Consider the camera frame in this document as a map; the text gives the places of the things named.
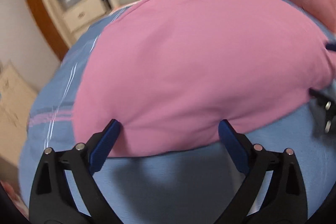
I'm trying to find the light wood side cabinet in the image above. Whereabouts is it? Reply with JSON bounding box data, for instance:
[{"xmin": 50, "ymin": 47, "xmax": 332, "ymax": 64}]
[{"xmin": 1, "ymin": 63, "xmax": 37, "ymax": 166}]

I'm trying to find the cream and pink hooded jacket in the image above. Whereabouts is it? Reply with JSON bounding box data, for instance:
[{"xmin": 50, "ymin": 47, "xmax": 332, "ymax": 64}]
[{"xmin": 72, "ymin": 0, "xmax": 335, "ymax": 157}]

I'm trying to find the blue plaid bed sheet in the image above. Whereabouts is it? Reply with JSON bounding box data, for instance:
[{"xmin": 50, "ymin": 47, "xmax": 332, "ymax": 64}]
[{"xmin": 19, "ymin": 9, "xmax": 335, "ymax": 223}]

